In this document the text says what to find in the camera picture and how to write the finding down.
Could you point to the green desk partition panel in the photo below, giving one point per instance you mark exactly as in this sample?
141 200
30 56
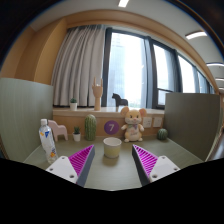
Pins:
21 116
191 123

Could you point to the pink horse figurine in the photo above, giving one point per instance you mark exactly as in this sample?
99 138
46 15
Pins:
57 130

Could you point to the black horse figurine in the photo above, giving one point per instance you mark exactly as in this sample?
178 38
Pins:
119 101

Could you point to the small plant in white pot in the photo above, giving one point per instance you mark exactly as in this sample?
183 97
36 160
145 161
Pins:
73 106
77 136

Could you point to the round purple number sticker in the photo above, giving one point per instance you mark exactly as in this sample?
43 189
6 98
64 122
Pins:
111 127

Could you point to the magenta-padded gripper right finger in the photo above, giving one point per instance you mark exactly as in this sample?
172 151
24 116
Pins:
154 164

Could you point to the group of ceiling lights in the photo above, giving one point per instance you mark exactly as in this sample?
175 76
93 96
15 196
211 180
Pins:
196 34

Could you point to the round green cactus ornament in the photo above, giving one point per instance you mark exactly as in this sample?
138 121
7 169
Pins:
162 134

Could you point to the grey pleated curtain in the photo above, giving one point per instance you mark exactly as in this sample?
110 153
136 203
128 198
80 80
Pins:
78 66

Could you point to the clear plastic water bottle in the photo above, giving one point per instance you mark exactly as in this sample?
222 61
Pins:
47 141

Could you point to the tall green cactus ornament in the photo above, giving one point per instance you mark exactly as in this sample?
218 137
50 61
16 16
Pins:
90 127

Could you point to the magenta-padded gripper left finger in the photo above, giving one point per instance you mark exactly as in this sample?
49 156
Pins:
71 165

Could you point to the white wall socket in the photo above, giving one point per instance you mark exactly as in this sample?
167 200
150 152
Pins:
157 122
147 122

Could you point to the cream paper cup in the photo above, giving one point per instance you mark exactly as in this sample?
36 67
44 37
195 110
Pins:
112 147

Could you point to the beige plush mouse toy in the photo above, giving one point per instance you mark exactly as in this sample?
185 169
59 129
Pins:
133 125

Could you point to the wooden hand sculpture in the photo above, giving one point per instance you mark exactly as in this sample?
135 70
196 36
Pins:
97 95

